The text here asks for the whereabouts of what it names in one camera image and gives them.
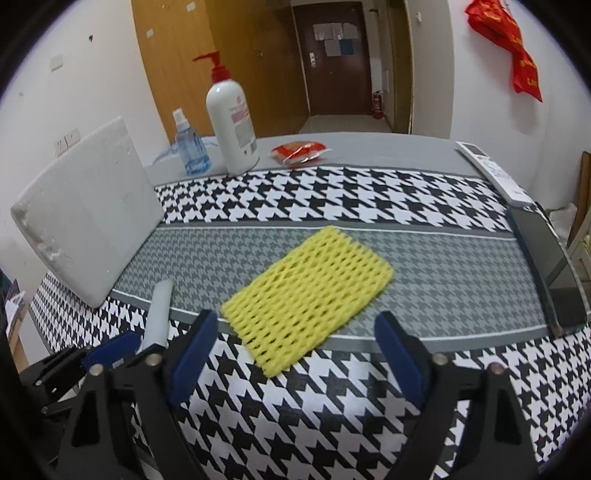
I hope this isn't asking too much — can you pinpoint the stack of papers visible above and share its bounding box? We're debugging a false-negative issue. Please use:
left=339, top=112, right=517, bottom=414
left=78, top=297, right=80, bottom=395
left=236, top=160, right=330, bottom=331
left=0, top=277, right=26, bottom=333

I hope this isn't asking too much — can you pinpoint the black tablet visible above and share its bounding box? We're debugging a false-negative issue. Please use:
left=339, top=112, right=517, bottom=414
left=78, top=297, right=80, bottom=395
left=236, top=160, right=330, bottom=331
left=505, top=208, right=589, bottom=330

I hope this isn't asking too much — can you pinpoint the houndstooth patterned cloth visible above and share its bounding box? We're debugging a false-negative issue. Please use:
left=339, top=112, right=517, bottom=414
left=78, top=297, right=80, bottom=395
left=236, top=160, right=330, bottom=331
left=30, top=133, right=591, bottom=480

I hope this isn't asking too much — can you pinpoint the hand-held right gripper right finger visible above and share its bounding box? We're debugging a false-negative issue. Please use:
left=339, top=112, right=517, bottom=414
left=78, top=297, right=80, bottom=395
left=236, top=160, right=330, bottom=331
left=374, top=311, right=541, bottom=480

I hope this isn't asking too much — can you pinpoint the yellow foam net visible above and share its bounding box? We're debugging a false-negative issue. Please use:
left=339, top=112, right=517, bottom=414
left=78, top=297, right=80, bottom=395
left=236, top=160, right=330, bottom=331
left=221, top=225, right=395, bottom=377

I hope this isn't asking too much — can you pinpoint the white pump lotion bottle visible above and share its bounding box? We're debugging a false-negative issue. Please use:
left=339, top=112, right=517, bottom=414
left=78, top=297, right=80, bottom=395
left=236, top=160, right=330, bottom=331
left=193, top=51, right=260, bottom=175

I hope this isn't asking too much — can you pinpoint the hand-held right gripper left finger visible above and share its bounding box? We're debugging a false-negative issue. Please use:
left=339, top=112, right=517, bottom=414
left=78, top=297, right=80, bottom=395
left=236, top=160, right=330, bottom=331
left=60, top=309, right=220, bottom=480

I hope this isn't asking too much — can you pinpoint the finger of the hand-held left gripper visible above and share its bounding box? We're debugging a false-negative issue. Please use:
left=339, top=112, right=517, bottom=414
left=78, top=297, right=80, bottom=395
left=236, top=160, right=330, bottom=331
left=28, top=332, right=142, bottom=391

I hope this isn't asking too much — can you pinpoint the wooden wardrobe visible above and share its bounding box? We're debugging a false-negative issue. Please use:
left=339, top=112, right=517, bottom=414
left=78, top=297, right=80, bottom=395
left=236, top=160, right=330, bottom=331
left=131, top=0, right=310, bottom=139

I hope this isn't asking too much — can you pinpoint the red snack packet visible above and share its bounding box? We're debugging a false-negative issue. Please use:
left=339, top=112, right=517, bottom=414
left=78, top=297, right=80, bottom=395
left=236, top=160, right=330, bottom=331
left=270, top=141, right=331, bottom=166

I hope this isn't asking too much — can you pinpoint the pale grey foam tube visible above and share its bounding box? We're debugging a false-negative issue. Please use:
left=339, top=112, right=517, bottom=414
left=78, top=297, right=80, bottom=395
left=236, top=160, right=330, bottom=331
left=141, top=279, right=175, bottom=354

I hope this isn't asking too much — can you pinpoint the white remote control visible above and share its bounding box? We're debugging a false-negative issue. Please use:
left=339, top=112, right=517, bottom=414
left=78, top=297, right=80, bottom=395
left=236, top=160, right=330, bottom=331
left=455, top=141, right=534, bottom=206

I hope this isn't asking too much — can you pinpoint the dark brown door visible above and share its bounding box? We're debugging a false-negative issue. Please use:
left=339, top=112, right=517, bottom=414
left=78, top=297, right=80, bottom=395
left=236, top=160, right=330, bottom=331
left=292, top=1, right=374, bottom=116

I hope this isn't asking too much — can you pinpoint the white foam box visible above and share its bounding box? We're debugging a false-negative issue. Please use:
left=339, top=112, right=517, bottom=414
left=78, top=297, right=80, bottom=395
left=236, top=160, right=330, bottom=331
left=10, top=115, right=164, bottom=309

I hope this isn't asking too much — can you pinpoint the wooden side door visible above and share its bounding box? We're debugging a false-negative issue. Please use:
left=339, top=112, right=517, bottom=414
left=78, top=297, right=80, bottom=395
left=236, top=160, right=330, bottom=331
left=387, top=0, right=414, bottom=134

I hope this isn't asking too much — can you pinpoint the blue spray bottle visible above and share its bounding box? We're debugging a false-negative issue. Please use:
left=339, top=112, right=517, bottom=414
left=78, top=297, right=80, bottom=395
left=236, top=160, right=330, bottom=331
left=172, top=109, right=212, bottom=175

